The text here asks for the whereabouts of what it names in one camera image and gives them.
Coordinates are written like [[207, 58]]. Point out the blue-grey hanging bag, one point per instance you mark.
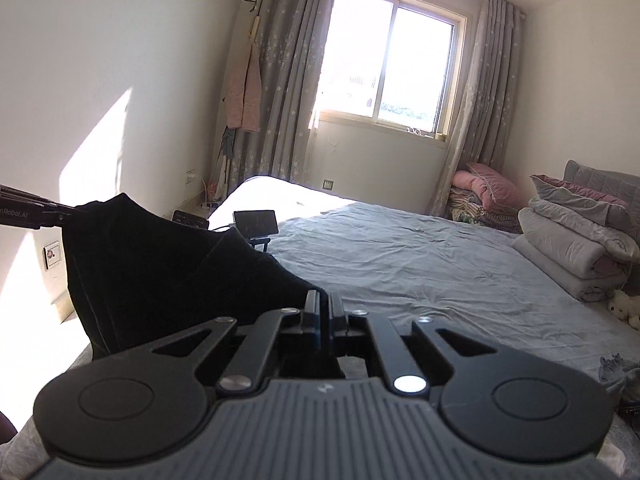
[[227, 142]]

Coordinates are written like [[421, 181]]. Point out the white plush toy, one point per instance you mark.
[[622, 307]]

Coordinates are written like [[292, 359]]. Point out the white power strip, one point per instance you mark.
[[206, 205]]

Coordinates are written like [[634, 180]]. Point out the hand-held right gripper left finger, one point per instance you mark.
[[315, 335]]

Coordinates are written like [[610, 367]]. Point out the small black tablet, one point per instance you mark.
[[256, 222]]

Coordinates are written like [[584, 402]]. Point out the grey garment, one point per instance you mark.
[[617, 377]]

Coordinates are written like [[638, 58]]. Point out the white wall socket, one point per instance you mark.
[[53, 255]]

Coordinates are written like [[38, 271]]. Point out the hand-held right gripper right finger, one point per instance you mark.
[[336, 330]]

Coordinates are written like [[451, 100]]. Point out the wall outlet with charger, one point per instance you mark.
[[192, 177]]

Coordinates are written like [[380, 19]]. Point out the bed with grey sheet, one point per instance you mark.
[[425, 260]]

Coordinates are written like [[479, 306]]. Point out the folded light grey quilt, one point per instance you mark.
[[565, 240], [565, 277]]

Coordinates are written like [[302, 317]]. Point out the grey star-print curtain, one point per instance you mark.
[[285, 85], [487, 100]]

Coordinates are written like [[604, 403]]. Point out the grey and pink pillow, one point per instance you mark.
[[580, 195]]

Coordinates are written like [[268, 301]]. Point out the black sweater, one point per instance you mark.
[[150, 270]]

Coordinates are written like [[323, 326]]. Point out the small stool-shaped stand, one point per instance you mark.
[[260, 244]]

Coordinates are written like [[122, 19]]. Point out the wall socket under window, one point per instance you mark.
[[328, 184]]

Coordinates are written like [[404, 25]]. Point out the window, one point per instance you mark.
[[395, 60]]

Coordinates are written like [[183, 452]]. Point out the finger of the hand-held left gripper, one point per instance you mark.
[[57, 211]]

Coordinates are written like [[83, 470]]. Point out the grey quilted headboard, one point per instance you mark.
[[600, 175]]

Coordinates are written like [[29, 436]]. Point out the pink quilted jacket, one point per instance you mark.
[[245, 90]]

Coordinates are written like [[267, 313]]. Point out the striped folded blankets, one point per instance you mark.
[[480, 215]]

